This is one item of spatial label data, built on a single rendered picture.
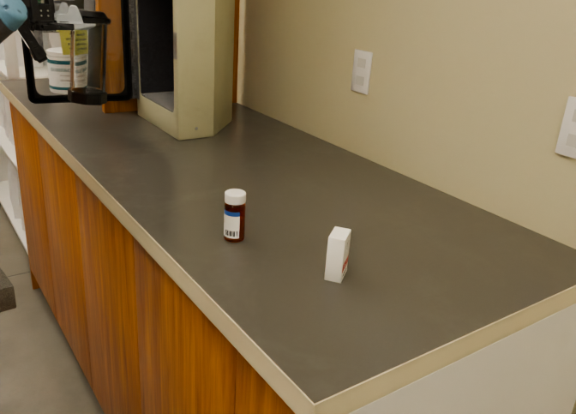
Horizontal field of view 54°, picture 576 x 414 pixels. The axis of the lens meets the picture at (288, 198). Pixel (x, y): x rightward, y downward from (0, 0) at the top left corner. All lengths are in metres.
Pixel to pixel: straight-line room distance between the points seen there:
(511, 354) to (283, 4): 1.31
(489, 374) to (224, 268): 0.46
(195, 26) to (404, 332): 1.05
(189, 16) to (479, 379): 1.13
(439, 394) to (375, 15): 1.01
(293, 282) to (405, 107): 0.71
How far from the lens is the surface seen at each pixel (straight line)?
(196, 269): 0.96
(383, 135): 1.57
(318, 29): 1.77
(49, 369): 2.34
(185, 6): 1.59
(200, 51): 1.62
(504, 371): 1.02
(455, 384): 0.92
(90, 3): 1.63
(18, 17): 1.40
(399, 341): 0.83
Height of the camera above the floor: 1.41
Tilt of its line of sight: 22 degrees down
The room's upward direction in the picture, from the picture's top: 4 degrees clockwise
